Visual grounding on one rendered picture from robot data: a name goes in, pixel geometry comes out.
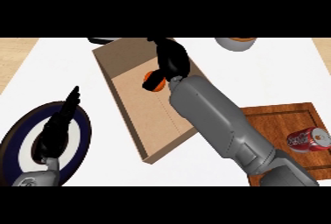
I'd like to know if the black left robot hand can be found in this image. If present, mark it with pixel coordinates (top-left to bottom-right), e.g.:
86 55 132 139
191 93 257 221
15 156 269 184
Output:
30 85 81 165

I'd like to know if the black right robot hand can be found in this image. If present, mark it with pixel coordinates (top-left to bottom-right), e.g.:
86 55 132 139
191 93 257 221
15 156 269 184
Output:
140 37 192 92

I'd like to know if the orange squash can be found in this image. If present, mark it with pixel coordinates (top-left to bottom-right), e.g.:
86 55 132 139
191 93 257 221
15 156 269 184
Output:
143 70 167 93

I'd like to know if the brown cardboard box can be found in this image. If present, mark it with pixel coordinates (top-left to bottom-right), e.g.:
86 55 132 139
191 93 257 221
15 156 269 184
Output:
90 37 205 165

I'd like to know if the brown wooden cutting board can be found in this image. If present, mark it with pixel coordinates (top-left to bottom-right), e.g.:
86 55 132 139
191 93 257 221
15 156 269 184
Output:
239 101 331 187

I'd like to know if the blue and white plate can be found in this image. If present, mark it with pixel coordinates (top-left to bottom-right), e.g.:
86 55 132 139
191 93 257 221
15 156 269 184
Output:
0 101 93 187

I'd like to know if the grey bowl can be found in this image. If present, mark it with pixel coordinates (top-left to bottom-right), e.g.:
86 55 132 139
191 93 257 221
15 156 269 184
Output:
213 37 257 53

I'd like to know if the dark round object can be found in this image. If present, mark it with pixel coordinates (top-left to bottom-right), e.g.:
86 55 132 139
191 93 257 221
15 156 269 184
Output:
87 37 124 46

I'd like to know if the red soda can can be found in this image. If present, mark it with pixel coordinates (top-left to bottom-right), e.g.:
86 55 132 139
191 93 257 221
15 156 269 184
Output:
285 126 331 154

